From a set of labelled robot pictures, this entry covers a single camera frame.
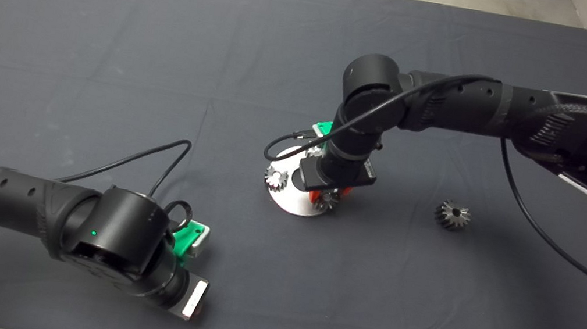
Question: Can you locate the small steel gear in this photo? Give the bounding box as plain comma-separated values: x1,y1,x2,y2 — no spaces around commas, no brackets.
311,189,341,216
262,164,291,194
305,142,328,161

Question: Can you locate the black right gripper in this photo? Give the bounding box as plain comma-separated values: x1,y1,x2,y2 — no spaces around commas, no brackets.
294,142,381,213

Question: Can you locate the large dark steel gear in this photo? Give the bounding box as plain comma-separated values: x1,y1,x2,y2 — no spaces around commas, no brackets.
432,196,474,235

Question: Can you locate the green left camera mount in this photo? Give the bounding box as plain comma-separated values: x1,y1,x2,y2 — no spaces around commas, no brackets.
168,218,208,269

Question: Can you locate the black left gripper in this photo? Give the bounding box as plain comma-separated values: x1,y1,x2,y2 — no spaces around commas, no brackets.
152,261,212,324

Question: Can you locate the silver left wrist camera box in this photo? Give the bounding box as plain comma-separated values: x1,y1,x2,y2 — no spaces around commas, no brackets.
189,223,212,260

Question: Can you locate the round metal plate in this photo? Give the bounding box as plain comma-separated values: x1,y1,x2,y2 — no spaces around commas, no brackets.
261,141,346,222

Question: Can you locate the black right camera cable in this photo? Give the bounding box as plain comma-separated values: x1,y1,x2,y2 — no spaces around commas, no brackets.
250,43,587,297

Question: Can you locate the dark grey table cloth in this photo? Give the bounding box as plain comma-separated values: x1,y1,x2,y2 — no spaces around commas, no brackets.
0,0,587,329

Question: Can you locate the green right camera mount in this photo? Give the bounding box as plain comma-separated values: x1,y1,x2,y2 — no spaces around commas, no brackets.
312,119,335,142

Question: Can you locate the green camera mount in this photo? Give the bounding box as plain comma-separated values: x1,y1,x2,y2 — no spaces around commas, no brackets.
312,119,335,142
168,218,208,269

